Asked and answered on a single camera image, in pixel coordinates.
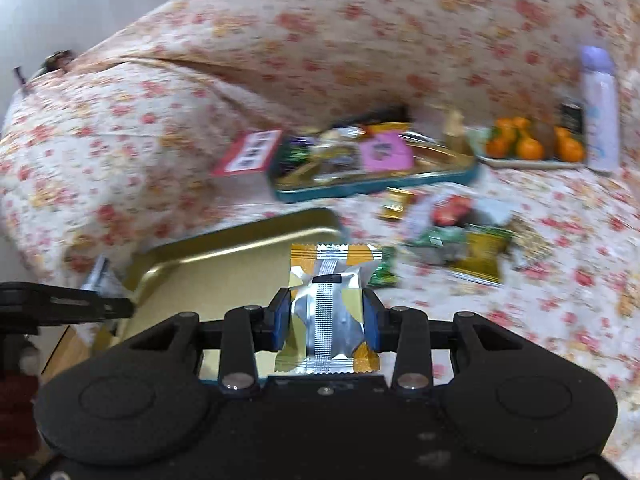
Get green candy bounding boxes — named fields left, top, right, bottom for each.
left=368, top=246, right=398, bottom=288

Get silver yellow snack packet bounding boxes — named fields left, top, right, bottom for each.
left=274, top=244, right=382, bottom=375

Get green white snack packet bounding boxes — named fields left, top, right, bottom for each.
left=406, top=226, right=469, bottom=266

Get yellow green tea packet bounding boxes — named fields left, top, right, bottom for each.
left=447, top=226, right=513, bottom=286

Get gold candy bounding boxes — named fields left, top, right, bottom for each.
left=378, top=188, right=416, bottom=221

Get white hawthorn strip packet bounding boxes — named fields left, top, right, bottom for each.
left=402, top=195, right=442, bottom=240

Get red white hawthorn packet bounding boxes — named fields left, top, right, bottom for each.
left=431, top=195, right=474, bottom=226

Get brown heart pattern packet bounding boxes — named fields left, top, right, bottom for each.
left=508, top=216, right=553, bottom=270

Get empty gold square tin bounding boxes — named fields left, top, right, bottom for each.
left=93, top=207, right=347, bottom=353

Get red white cardboard box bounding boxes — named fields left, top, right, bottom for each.
left=210, top=129, right=283, bottom=177

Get blue tin snack tray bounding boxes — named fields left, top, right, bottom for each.
left=269, top=127, right=478, bottom=203

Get floral sofa cover cloth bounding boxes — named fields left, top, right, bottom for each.
left=1, top=0, right=639, bottom=477

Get pink snack packet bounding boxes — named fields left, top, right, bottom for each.
left=359, top=131, right=413, bottom=172

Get dark brown snack packet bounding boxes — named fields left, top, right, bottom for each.
left=311, top=145, right=363, bottom=183

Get purple green foil candies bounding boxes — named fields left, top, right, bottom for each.
left=278, top=139, right=311, bottom=174

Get tan paper bag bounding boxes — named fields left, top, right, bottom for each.
left=442, top=107, right=471, bottom=155

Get pale green fruit plate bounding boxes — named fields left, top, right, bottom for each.
left=470, top=127, right=587, bottom=170

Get black remote control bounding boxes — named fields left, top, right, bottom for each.
left=331, top=105, right=411, bottom=128

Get mandarin orange front left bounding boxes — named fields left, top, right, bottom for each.
left=515, top=136, right=546, bottom=160

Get brown kiwi fruit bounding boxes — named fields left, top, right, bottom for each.
left=530, top=120, right=555, bottom=159

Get mandarin orange front right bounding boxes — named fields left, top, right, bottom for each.
left=556, top=136, right=585, bottom=164

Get dark object on sofa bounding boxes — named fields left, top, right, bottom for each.
left=41, top=50, right=75, bottom=73

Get black starbucks can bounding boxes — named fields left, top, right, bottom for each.
left=559, top=99, right=584, bottom=136

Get purple rabbit thermos bottle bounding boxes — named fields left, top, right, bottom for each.
left=580, top=46, right=620, bottom=174

